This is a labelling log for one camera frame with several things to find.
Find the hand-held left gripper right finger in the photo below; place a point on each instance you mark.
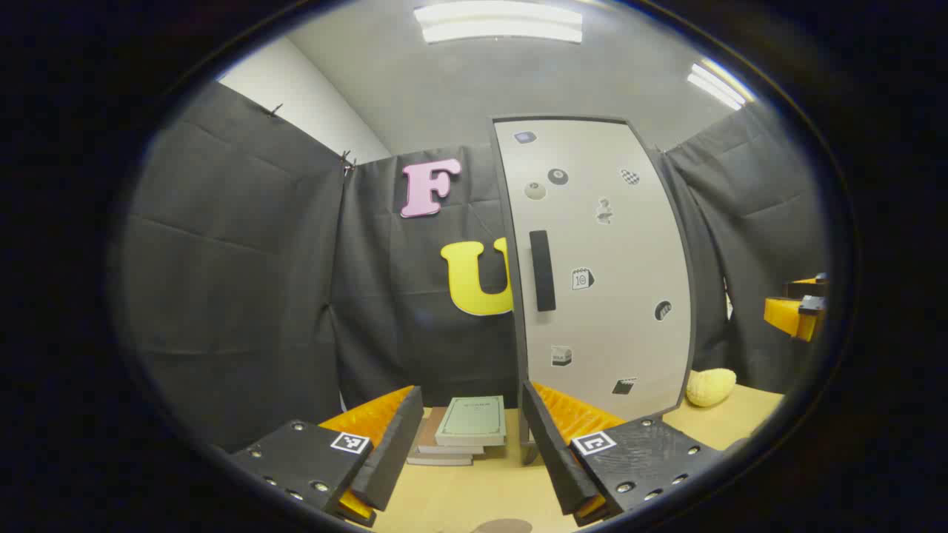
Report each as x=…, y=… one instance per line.
x=552, y=451

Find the yellow sponge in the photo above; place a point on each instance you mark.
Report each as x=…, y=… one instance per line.
x=709, y=387

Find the black backdrop cloth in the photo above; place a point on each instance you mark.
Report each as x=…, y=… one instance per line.
x=237, y=296

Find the large rectangular ceiling light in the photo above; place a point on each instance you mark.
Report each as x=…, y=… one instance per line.
x=498, y=22

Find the grey cabinet door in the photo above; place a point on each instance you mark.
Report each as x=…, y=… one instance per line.
x=615, y=244

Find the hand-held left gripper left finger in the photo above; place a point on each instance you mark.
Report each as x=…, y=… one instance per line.
x=392, y=451

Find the narrow ceiling light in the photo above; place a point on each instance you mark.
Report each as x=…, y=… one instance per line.
x=717, y=83

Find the grey book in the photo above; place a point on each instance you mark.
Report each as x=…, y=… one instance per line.
x=437, y=460

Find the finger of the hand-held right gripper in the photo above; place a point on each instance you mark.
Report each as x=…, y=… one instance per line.
x=807, y=287
x=785, y=314

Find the brown round coaster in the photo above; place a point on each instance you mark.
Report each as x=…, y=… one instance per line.
x=503, y=527

